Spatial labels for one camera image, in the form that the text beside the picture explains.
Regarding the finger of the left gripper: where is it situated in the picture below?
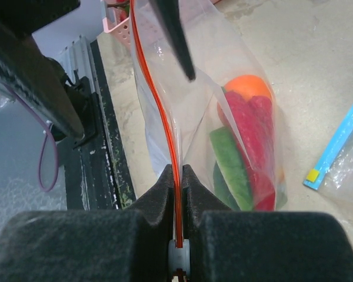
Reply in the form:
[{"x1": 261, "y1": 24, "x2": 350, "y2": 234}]
[{"x1": 149, "y1": 0, "x2": 196, "y2": 81}]

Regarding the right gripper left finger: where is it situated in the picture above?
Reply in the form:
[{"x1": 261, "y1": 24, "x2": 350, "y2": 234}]
[{"x1": 0, "y1": 166, "x2": 174, "y2": 281}]

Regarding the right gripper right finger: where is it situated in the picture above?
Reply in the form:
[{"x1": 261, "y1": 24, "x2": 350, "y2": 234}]
[{"x1": 182, "y1": 165, "x2": 353, "y2": 281}]

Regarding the pink plastic basket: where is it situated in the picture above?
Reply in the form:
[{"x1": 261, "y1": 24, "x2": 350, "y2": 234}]
[{"x1": 101, "y1": 1, "x2": 131, "y2": 50}]

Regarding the orange fake orange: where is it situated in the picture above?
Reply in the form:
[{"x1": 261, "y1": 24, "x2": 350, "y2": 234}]
[{"x1": 224, "y1": 75, "x2": 272, "y2": 101}]

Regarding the zip bag with orange watermelon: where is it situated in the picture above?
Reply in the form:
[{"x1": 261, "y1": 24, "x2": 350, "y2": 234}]
[{"x1": 129, "y1": 0, "x2": 289, "y2": 212}]

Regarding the zip bag with fake fruit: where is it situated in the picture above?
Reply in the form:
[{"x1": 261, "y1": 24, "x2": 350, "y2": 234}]
[{"x1": 303, "y1": 105, "x2": 353, "y2": 212}]

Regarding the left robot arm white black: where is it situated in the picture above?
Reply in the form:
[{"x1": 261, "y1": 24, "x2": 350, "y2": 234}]
[{"x1": 0, "y1": 1, "x2": 84, "y2": 139}]

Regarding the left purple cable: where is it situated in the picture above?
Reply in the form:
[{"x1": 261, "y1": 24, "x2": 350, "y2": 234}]
[{"x1": 5, "y1": 85, "x2": 59, "y2": 193}]

